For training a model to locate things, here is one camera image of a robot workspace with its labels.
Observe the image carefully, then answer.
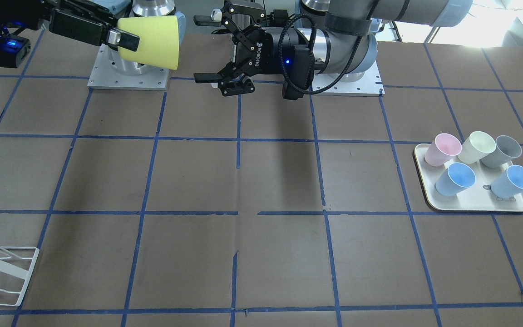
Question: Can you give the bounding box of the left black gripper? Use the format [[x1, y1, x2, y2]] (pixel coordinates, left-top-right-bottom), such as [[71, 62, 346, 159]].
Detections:
[[193, 0, 310, 97]]

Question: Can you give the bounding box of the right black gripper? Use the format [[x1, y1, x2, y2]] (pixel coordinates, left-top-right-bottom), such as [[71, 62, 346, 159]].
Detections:
[[0, 0, 140, 52]]

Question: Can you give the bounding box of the yellow plastic cup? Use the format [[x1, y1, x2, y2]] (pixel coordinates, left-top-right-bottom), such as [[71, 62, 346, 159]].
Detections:
[[117, 16, 180, 70]]

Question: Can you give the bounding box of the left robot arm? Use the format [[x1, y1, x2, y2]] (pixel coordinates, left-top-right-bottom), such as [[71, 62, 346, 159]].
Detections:
[[194, 0, 473, 101]]

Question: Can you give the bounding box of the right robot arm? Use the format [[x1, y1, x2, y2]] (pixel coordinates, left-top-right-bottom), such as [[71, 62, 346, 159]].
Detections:
[[0, 0, 186, 70]]

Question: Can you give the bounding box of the pink plastic cup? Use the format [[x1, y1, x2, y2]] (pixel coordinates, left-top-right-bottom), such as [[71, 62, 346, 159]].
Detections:
[[424, 133, 462, 166]]

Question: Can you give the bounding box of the blue plastic cup near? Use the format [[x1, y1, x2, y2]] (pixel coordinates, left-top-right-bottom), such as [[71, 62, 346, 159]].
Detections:
[[434, 162, 477, 197]]

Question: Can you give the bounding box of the blue plastic cup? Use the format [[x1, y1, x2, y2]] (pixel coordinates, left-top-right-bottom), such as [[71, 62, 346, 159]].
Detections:
[[490, 165, 523, 199], [434, 162, 477, 197]]

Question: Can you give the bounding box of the cream plastic cup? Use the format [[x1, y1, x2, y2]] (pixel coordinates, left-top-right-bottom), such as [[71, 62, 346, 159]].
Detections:
[[457, 131, 496, 165]]

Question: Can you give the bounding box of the grey plastic cup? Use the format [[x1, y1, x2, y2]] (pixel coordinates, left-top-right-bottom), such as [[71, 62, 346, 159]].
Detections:
[[480, 136, 523, 169]]

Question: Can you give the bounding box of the blue plastic cup far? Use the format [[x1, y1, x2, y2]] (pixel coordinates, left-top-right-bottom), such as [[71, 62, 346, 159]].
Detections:
[[490, 165, 523, 199]]

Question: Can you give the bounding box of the black power adapter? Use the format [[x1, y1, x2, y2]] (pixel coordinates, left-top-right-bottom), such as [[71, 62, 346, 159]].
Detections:
[[267, 9, 289, 27]]

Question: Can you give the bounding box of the white compartment tray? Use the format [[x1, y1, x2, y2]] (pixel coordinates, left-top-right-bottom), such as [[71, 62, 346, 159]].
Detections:
[[413, 144, 523, 213]]

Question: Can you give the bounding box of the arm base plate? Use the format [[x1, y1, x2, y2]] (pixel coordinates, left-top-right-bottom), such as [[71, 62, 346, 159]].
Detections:
[[87, 44, 170, 91], [312, 40, 384, 97]]

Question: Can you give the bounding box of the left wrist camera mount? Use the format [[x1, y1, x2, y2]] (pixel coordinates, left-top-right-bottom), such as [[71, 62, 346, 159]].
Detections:
[[282, 44, 314, 101]]

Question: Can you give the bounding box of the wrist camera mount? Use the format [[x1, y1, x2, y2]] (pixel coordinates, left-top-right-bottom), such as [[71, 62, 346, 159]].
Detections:
[[0, 25, 31, 68], [282, 44, 314, 101]]

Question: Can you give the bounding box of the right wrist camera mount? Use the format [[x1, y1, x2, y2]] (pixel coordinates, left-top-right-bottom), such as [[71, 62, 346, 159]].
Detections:
[[0, 25, 31, 68]]

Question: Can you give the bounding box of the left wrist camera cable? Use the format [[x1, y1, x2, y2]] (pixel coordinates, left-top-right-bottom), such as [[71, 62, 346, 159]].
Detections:
[[278, 13, 371, 96]]

